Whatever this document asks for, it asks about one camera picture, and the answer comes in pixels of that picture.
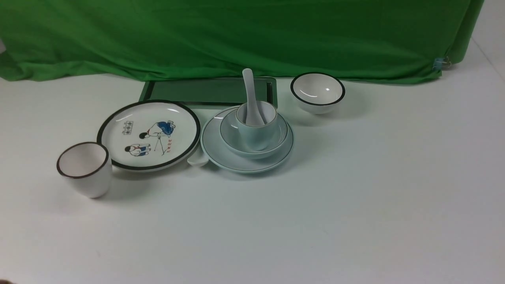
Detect green backdrop cloth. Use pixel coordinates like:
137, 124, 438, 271
0, 0, 484, 84

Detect blue binder clip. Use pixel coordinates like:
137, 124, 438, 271
432, 56, 452, 71

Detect pale blue plate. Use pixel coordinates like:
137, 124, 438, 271
200, 106, 294, 174

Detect white cup dark rim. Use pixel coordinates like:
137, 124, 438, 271
56, 142, 112, 198

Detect white plate with cartoon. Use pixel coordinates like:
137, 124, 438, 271
96, 99, 202, 172

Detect green rectangular tray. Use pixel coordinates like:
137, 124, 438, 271
138, 77, 277, 109

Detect white ceramic spoon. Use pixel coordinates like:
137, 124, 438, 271
187, 151, 209, 167
242, 68, 265, 127

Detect small black-rimmed white bowl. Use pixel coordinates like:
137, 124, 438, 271
290, 72, 346, 114

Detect pale blue cup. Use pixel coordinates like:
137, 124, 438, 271
235, 101, 279, 151

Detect pale blue bowl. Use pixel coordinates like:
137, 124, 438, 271
220, 107, 288, 160

